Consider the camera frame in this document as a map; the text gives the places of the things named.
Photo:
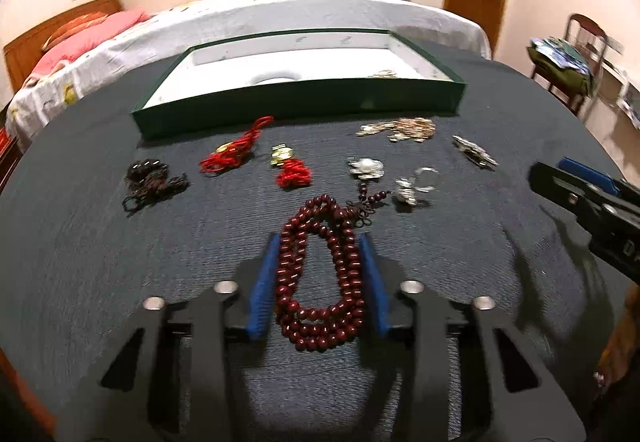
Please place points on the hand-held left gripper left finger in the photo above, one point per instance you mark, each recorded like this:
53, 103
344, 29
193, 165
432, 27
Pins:
264, 284

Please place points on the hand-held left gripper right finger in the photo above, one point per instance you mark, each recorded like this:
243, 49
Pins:
374, 284

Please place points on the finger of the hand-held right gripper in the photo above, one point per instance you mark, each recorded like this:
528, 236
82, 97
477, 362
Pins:
565, 194
587, 172

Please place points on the silver leaf brooch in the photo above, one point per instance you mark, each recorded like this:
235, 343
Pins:
475, 151

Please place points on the pearl flower brooch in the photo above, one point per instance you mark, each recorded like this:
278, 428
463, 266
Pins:
366, 167

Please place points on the gold and red pendant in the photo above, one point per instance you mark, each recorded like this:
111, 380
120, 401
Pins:
291, 169

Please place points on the green jewelry box tray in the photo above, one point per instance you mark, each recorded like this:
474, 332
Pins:
300, 94

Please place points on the white jade bangle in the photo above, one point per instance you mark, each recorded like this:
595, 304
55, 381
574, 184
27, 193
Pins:
275, 78

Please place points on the pile of clothes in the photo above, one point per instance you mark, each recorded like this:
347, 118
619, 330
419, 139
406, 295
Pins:
562, 64

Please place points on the wooden chair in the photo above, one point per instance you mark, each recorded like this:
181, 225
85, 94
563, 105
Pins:
587, 29

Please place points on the dark grey tablecloth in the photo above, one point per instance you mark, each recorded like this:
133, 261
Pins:
90, 247

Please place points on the bed with patterned sheet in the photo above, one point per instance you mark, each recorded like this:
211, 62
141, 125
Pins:
240, 14

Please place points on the pink blanket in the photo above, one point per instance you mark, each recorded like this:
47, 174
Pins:
90, 39

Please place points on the orange cushion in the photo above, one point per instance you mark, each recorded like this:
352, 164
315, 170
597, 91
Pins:
75, 29

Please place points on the wooden headboard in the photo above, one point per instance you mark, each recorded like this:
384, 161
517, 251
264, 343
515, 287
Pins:
30, 49

